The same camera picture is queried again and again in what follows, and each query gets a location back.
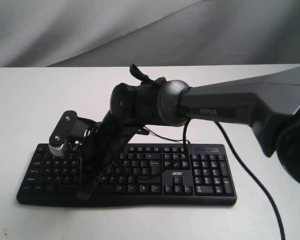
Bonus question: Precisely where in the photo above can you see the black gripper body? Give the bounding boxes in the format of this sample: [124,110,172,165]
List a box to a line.
[82,114,143,180]

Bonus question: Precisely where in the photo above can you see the black keyboard usb cable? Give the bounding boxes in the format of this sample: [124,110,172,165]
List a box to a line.
[142,127,192,146]

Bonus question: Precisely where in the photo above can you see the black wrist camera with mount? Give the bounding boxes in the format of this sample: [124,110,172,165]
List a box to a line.
[48,110,97,157]

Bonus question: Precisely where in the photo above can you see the grey backdrop cloth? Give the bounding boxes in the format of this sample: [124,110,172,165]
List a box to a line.
[0,0,300,67]

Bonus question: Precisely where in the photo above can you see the black acer keyboard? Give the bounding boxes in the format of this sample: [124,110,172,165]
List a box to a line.
[16,143,237,208]

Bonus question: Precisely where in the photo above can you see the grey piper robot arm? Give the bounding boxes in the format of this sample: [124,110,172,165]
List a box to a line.
[77,64,300,200]

